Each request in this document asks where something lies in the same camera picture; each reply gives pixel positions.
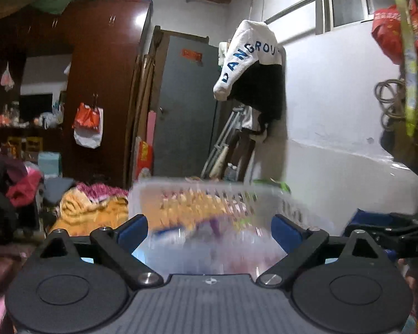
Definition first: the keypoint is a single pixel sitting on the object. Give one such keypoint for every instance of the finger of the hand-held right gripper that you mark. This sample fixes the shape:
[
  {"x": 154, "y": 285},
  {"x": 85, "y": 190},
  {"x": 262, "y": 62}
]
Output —
[{"x": 379, "y": 232}]

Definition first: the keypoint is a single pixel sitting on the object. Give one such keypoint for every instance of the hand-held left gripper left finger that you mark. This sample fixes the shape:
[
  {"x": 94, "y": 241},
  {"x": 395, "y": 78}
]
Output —
[{"x": 134, "y": 232}]

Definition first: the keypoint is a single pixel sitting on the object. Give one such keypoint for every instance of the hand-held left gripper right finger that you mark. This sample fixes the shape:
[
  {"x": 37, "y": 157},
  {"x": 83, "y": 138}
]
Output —
[{"x": 285, "y": 233}]

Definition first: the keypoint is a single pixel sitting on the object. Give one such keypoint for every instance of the white plastic basket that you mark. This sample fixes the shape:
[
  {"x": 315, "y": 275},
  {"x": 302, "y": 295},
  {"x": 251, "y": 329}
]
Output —
[{"x": 223, "y": 208}]

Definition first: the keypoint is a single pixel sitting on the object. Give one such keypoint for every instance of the blue shopping bag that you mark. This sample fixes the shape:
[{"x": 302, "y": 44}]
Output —
[{"x": 369, "y": 217}]

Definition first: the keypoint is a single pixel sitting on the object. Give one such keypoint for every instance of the green white bag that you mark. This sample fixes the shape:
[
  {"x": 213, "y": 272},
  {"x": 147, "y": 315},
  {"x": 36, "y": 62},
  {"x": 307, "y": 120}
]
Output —
[{"x": 271, "y": 184}]

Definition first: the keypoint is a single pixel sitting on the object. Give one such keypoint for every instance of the orange blanket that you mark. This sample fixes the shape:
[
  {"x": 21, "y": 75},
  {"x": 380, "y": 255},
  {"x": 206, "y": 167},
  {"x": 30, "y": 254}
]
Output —
[{"x": 87, "y": 212}]

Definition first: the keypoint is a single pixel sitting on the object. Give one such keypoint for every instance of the red printed sack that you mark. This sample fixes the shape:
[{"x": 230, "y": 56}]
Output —
[{"x": 144, "y": 161}]

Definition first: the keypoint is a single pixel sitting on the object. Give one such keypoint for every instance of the dark hanging bag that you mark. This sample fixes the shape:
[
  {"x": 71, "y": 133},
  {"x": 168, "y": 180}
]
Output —
[{"x": 404, "y": 153}]

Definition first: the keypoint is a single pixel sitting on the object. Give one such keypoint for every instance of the pink board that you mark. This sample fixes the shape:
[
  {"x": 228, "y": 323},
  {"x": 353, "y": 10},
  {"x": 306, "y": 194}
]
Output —
[{"x": 151, "y": 127}]

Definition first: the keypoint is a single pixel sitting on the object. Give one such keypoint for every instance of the metal crutches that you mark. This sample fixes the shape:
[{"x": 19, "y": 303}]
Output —
[{"x": 219, "y": 146}]

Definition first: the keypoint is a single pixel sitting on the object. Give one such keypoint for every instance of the teal box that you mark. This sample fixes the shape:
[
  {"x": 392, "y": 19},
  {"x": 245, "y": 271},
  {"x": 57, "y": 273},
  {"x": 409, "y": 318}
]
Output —
[{"x": 49, "y": 162}]

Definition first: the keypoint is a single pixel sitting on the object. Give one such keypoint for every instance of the orange white plastic bag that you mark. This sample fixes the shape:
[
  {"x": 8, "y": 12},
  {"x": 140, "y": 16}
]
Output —
[{"x": 87, "y": 125}]

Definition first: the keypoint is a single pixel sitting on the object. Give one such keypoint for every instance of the red garment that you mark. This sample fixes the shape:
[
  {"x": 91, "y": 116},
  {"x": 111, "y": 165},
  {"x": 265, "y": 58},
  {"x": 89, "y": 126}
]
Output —
[{"x": 24, "y": 188}]

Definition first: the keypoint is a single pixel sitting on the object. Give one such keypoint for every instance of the grey door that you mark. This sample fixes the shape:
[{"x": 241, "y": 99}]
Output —
[{"x": 188, "y": 118}]

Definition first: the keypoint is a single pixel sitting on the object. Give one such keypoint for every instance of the white black hanging jacket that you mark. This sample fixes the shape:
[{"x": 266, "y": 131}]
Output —
[{"x": 261, "y": 87}]

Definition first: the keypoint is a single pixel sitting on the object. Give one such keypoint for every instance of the brown wooden wardrobe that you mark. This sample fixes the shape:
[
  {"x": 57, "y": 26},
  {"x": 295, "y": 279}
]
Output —
[{"x": 101, "y": 87}]

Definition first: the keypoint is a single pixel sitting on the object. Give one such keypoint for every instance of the black television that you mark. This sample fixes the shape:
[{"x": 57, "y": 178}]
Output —
[{"x": 35, "y": 106}]

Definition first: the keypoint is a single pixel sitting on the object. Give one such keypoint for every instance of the red door sign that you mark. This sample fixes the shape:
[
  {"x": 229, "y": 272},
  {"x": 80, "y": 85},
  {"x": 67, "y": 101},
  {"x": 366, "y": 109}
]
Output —
[{"x": 191, "y": 55}]

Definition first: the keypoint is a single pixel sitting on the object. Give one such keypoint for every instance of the white pink plastic bag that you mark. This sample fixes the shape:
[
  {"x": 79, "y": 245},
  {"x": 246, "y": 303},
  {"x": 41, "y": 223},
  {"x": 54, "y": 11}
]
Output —
[{"x": 7, "y": 78}]

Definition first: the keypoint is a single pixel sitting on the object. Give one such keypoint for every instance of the red plastic bag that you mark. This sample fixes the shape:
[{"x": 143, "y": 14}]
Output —
[{"x": 390, "y": 31}]

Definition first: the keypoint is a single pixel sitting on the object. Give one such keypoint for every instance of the window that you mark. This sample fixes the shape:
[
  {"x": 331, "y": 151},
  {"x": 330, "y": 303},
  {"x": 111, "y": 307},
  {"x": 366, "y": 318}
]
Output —
[{"x": 351, "y": 3}]

